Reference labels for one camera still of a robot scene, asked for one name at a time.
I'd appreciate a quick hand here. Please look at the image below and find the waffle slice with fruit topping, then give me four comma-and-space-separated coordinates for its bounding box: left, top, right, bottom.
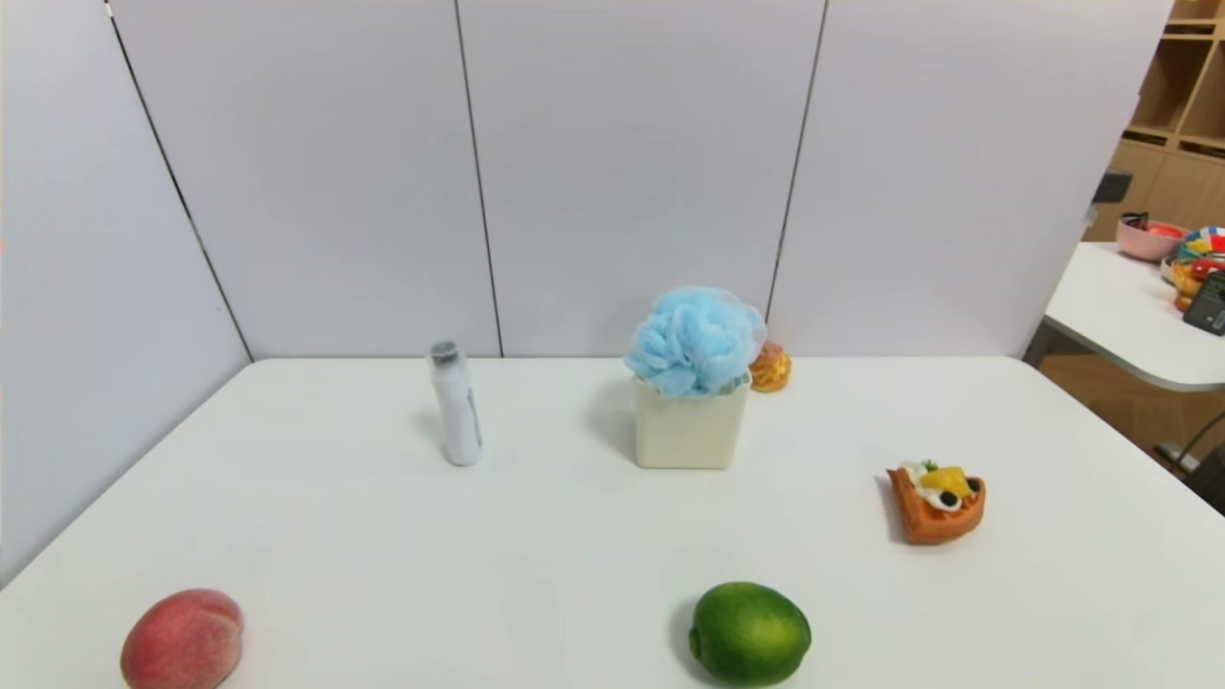
885, 459, 988, 546

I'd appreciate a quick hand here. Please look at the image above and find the golden cream puff pastry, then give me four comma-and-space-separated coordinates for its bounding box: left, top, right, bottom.
748, 341, 793, 393

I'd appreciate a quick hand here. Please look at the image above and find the white square box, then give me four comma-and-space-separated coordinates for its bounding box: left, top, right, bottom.
634, 373, 753, 471

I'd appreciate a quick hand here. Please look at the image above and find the red peach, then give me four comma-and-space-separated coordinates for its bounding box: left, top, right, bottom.
120, 589, 245, 689

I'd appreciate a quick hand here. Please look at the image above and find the wooden shelf unit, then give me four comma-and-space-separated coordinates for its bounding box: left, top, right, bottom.
1083, 0, 1225, 242

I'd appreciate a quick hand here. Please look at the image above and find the light blue mesh bath loofah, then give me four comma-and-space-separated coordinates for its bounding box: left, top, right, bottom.
625, 285, 768, 399

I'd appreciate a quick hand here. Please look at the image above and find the colourful striped ball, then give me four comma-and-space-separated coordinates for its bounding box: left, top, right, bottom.
1174, 226, 1225, 263

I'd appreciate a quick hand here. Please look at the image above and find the orange yellow toy food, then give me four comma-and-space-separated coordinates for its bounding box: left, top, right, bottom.
1162, 256, 1216, 313

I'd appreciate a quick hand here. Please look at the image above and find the green lime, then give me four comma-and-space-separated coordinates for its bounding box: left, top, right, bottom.
688, 582, 813, 688

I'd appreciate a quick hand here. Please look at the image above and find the black keypad device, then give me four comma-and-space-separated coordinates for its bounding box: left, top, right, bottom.
1183, 271, 1225, 337

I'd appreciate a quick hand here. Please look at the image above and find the white cylindrical bottle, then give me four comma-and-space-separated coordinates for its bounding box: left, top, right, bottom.
427, 341, 484, 468

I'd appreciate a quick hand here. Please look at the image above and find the pink bowl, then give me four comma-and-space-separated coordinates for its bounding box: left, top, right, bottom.
1116, 211, 1192, 263

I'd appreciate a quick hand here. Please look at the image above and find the white side table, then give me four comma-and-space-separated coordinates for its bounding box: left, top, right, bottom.
1024, 240, 1225, 393

